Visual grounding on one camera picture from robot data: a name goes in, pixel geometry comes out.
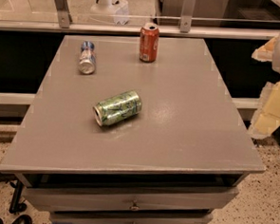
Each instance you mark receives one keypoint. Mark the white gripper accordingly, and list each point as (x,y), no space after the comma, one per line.
(266,117)

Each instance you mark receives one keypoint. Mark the red coke can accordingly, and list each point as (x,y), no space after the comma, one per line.
(149,42)

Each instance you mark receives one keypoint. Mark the blue silver redbull can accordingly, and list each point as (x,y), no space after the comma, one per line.
(87,63)

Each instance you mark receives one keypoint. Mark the green soda can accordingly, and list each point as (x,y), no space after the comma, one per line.
(117,108)

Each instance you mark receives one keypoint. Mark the grey drawer cabinet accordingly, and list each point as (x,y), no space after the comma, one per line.
(188,133)

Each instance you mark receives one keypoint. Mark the lower grey drawer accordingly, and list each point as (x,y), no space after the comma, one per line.
(129,218)

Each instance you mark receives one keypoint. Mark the grey drawer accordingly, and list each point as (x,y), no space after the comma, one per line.
(129,218)
(111,199)

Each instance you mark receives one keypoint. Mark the upper metal drawer knob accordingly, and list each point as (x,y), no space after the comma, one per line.
(134,207)

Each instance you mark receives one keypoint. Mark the upper grey drawer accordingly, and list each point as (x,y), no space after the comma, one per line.
(111,199)

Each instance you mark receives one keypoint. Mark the right metal rail bracket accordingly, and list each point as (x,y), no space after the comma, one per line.
(187,12)

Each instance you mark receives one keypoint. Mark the metal rail bracket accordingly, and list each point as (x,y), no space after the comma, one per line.
(187,12)
(64,17)

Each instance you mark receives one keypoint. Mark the horizontal metal rail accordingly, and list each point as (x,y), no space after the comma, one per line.
(169,31)

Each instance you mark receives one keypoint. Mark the white pedestal base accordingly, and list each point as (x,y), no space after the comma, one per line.
(114,12)

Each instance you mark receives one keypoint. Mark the left metal rail bracket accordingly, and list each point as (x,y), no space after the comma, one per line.
(64,17)

